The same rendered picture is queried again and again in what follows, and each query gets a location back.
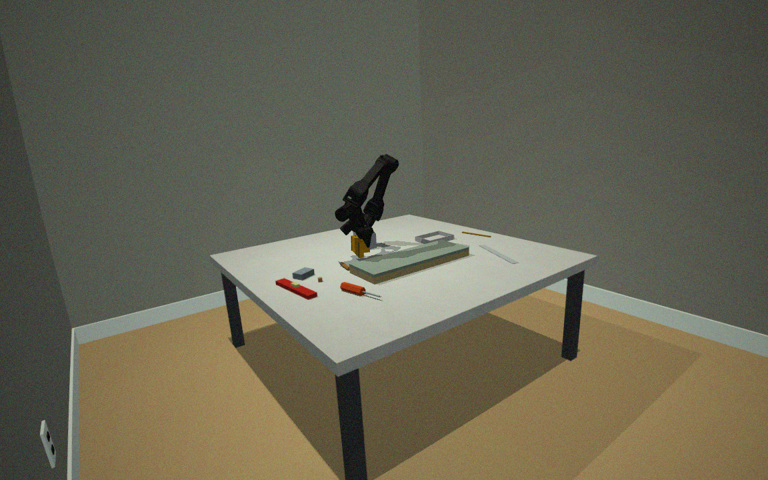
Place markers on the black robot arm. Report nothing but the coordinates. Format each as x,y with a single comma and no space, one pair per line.
384,166

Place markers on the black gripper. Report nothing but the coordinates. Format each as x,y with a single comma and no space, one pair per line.
362,231

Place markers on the red flat bar with yellow patch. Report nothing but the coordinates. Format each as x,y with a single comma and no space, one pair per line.
296,289

